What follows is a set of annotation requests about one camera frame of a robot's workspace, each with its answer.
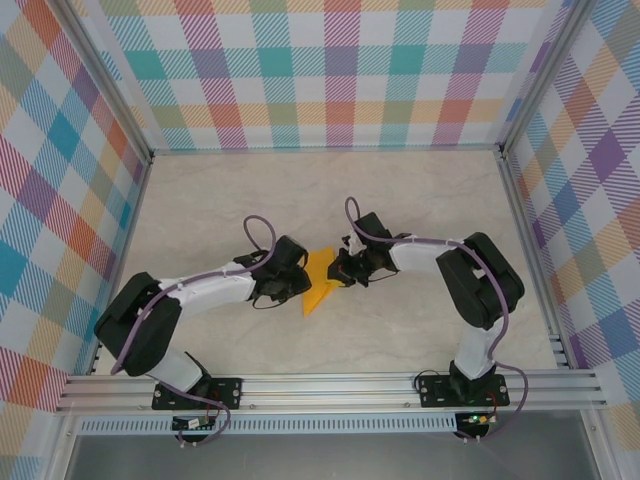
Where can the orange paper sheet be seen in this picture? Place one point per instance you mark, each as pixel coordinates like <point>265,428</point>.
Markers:
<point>317,295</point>

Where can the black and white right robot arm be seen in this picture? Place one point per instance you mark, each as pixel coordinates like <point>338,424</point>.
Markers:
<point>480,290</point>

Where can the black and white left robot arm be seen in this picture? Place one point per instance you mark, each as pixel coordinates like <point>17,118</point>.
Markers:
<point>145,325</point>

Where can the small black circuit board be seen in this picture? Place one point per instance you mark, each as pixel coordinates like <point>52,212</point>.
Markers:
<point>192,424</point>

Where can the grey metal panel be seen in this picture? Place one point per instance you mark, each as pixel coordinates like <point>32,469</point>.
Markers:
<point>325,457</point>

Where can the small circuit board with LED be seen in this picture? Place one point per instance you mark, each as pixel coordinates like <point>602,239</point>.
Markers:
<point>477,419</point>

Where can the aluminium mounting rail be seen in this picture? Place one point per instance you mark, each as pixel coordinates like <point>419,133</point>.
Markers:
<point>325,392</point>

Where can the aluminium rear floor rail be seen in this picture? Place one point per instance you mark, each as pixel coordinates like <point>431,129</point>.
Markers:
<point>325,149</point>

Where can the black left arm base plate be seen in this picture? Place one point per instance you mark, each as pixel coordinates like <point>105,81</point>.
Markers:
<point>227,392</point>

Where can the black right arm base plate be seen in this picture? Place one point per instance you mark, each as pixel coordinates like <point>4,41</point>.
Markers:
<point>432,392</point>

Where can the aluminium side floor rail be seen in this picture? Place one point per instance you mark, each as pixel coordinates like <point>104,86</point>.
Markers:
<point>131,230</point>
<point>525,230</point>

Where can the aluminium corner post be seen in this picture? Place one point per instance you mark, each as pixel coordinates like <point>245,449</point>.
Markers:
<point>545,82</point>
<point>107,85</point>

